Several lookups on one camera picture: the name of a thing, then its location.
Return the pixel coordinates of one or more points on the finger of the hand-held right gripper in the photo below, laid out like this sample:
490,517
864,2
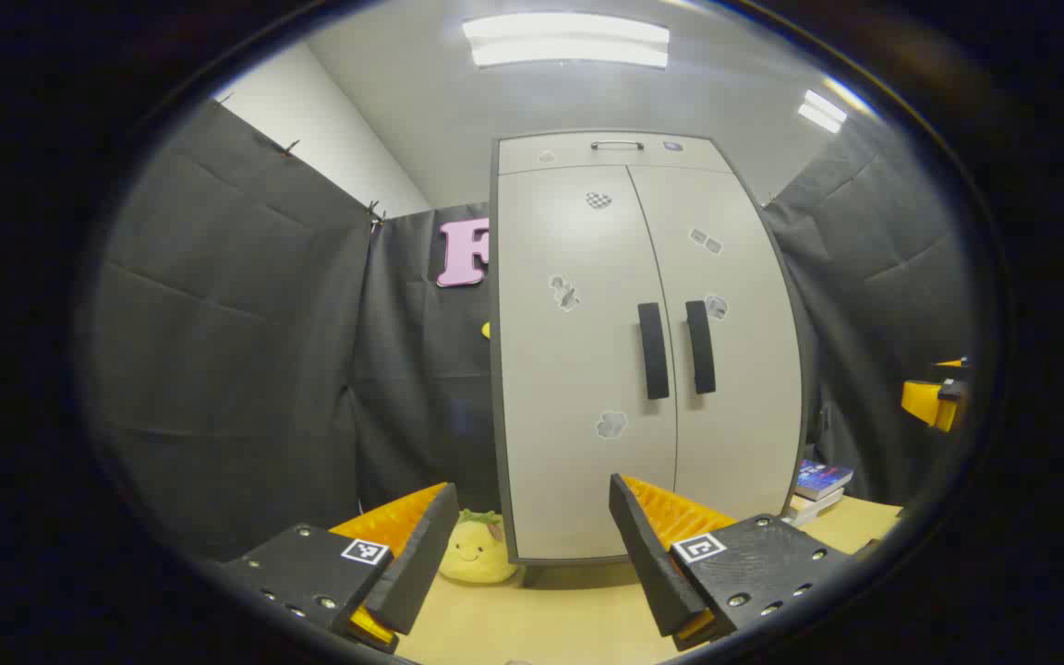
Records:
924,402

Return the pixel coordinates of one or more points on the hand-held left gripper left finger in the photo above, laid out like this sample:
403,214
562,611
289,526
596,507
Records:
421,563

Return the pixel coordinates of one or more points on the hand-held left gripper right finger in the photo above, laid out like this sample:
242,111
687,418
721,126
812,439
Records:
647,563

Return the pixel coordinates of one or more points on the white shoe cabinet door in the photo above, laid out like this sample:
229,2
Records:
754,406
569,369

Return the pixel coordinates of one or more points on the white double-door shoe cabinet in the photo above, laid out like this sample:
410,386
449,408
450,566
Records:
569,152

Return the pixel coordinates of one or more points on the yellow smiling plush toy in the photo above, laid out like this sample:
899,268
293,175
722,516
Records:
477,554

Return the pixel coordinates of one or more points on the blue book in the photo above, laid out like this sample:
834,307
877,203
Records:
823,478

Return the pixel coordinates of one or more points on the black backdrop cloth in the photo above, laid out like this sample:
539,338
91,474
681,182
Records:
236,351

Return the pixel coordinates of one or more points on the large ceiling light panel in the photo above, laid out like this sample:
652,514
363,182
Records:
569,42

